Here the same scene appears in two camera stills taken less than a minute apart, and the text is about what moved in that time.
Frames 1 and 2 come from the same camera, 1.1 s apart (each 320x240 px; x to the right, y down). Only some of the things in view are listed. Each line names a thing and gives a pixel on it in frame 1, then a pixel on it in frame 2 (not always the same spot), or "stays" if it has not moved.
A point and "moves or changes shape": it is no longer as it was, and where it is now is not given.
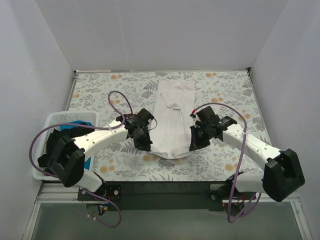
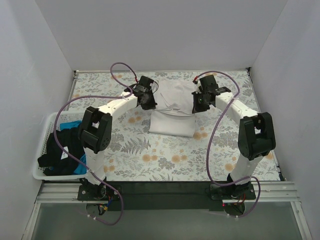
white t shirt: (171, 128) moves or changes shape
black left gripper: (140, 139) to (148, 103)
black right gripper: (200, 137) to (198, 104)
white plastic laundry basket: (53, 121) stays
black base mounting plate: (157, 196) stays
